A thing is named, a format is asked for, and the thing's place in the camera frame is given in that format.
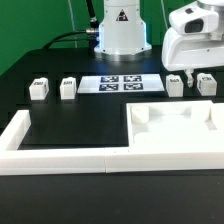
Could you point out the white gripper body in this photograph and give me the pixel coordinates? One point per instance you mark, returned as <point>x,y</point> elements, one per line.
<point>195,38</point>

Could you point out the white square tabletop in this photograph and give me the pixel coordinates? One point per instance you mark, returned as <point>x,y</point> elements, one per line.
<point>181,125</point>

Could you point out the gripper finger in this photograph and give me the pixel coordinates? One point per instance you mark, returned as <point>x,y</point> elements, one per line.
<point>190,79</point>

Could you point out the white U-shaped obstacle fence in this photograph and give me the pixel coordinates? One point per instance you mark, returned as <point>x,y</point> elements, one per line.
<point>188,151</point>

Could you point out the white marker plate with tags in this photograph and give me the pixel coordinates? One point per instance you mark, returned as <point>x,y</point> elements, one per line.
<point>120,83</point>

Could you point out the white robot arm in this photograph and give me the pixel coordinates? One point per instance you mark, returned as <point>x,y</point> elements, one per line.
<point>122,33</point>

